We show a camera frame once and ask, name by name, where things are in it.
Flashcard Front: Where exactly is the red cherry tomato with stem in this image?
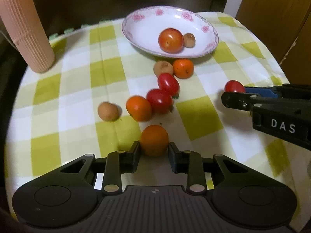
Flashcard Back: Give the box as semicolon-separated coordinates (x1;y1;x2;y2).
224;80;246;93

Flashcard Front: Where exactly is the orange mandarin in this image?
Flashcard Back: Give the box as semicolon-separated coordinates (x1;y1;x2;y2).
139;125;169;157
172;59;194;79
125;95;153;122

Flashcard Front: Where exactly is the brown longan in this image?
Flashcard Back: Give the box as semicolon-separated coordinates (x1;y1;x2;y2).
98;102;120;122
153;61;174;77
183;33;196;48

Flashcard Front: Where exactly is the large red tomato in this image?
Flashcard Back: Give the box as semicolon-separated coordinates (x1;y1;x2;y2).
158;28;184;54

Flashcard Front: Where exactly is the green white checkered tablecloth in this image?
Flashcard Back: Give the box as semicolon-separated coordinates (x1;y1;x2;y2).
5;12;310;231

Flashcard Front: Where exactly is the white floral ceramic plate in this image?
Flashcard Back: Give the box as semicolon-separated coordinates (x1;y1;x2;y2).
122;6;219;59

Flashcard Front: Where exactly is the pink ribbed cylindrical container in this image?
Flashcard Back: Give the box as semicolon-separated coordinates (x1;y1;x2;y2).
1;0;55;73

